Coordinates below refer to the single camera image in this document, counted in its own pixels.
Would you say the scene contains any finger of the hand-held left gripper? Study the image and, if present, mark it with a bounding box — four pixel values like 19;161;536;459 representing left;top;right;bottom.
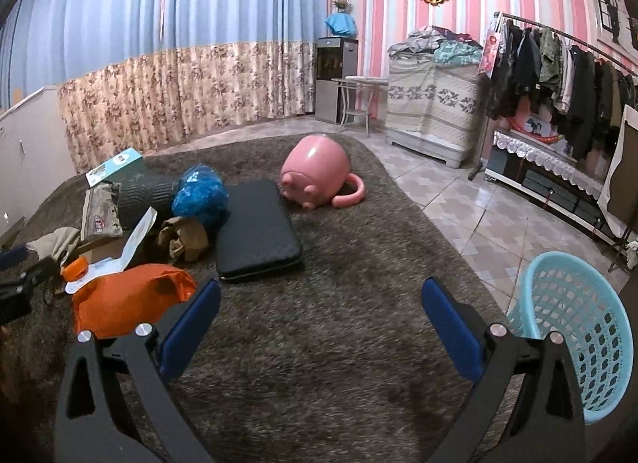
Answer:
0;245;61;294

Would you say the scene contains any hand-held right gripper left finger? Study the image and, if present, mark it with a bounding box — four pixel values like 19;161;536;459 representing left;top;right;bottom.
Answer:
54;278;223;463

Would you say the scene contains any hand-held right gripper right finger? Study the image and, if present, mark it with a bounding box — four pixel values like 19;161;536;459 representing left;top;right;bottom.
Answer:
421;277;586;463

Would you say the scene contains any orange plastic bag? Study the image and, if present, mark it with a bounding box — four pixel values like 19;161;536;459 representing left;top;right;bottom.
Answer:
71;264;197;339

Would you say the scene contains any brown paper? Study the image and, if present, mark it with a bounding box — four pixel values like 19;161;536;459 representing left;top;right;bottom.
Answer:
157;216;210;264

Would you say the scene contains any blue plastic bag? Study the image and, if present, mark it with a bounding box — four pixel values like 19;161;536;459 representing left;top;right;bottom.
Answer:
172;165;230;227

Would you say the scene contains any dark grey ribbed roll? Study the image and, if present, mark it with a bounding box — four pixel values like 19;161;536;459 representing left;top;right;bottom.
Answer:
117;174;177;229

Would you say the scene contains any light blue plastic basket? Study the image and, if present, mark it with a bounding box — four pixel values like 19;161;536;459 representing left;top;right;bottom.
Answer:
506;251;630;425

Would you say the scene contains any khaki printed pouch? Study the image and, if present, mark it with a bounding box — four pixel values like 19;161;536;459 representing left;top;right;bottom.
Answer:
81;183;123;242

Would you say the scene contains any black padded case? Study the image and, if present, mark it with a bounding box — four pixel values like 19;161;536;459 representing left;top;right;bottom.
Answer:
215;179;304;282

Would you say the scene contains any white and teal box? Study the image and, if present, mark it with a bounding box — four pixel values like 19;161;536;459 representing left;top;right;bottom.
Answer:
86;148;145;188

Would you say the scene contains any metal clothes rack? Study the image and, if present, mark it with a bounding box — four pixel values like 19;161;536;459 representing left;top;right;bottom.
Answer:
469;12;638;179

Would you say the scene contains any low glass cabinet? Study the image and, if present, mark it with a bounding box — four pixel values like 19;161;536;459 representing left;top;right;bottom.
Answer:
486;129;629;244

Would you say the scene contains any white lace cloth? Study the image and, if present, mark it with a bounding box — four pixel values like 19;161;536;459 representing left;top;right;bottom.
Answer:
492;130;606;199

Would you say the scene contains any pink pig-shaped cup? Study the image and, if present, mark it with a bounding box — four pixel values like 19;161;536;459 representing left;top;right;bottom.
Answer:
279;134;366;209

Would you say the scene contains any pink printed box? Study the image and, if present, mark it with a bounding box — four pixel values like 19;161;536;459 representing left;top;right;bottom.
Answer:
508;113;569;145

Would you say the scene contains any brown board with white edge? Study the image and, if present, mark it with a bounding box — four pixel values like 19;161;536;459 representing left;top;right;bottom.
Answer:
598;105;638;239

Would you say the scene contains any beige patterned cover cloth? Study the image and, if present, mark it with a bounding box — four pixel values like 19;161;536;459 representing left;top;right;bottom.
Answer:
386;55;482;150

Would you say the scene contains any blue and floral curtain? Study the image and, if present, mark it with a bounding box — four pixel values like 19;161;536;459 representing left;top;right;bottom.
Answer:
0;0;332;175

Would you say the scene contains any small white side table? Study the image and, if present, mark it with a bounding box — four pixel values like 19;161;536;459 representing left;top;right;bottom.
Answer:
331;75;388;137

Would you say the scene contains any grey water dispenser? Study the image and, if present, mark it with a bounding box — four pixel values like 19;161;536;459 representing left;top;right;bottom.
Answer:
315;37;360;125

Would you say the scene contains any row of hanging clothes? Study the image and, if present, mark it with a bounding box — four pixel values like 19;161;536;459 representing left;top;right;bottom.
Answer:
486;19;638;160

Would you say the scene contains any pink hanging bag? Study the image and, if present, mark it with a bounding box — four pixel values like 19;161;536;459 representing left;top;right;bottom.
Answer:
477;29;502;77

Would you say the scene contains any pile of folded clothes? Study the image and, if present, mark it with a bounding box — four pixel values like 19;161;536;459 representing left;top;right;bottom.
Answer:
389;27;486;65

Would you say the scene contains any blue bottle cover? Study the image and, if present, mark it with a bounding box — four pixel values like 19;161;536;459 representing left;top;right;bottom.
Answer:
325;13;357;37

